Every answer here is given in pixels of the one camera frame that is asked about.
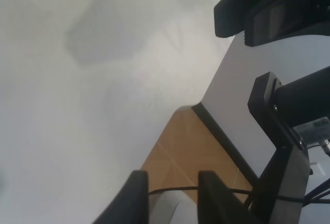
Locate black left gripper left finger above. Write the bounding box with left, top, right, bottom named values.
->
left=94, top=170, right=149, bottom=224

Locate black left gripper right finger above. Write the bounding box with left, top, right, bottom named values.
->
left=197, top=170, right=250, bottom=223

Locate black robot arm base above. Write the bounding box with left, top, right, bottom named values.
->
left=213, top=0, right=329, bottom=47

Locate black thin cable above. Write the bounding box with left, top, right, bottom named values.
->
left=148, top=186, right=330, bottom=203

